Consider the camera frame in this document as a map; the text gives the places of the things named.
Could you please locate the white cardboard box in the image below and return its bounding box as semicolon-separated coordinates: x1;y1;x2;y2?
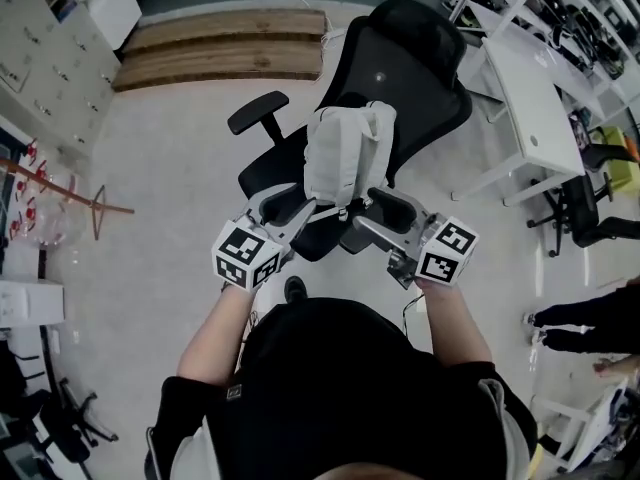
0;278;66;328

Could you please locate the person's black shoe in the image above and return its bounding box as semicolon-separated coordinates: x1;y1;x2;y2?
283;275;308;305

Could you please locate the person's left forearm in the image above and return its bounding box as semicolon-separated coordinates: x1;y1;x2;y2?
176;281;260;387

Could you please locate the white low cabinet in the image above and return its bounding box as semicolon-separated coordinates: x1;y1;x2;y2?
88;0;145;52

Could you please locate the tangle of black gear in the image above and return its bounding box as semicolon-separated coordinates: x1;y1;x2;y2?
547;0;630;82

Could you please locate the white frame table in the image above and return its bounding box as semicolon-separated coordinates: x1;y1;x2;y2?
529;375;640;475

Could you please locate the purple printed book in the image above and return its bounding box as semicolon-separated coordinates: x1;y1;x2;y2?
567;109;595;153

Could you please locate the wooden coat rack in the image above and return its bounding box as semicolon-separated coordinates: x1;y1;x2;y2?
0;156;136;243

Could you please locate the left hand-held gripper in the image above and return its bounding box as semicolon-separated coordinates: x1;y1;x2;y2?
212;182;320;294

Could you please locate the person's black t-shirt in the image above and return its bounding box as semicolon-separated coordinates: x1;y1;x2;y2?
144;296;539;480

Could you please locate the white locker wall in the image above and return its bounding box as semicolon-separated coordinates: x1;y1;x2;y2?
0;0;124;157

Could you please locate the wooden step platform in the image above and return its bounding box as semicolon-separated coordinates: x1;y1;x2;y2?
110;7;329;93

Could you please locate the person's right forearm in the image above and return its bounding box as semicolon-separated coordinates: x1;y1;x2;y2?
415;275;495;369

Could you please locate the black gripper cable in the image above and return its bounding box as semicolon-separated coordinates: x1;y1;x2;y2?
401;291;427;337

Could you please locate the white cloth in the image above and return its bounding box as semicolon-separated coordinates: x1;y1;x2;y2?
303;100;399;223

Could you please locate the black mesh office chair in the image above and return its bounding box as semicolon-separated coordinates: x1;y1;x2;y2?
227;0;474;264

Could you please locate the white shoulder strap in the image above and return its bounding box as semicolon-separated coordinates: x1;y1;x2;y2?
477;377;524;480

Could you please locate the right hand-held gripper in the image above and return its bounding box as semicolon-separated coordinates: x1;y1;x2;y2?
352;186;480;288

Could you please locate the clear plastic bag red print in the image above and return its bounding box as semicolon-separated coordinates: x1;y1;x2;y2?
8;136;89;245

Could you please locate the black swivel chair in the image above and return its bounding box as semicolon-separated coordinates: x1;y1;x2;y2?
527;170;640;259

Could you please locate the white desk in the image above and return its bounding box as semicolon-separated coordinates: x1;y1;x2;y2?
449;35;587;208

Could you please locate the person's head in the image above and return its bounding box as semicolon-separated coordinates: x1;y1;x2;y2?
310;461;417;480

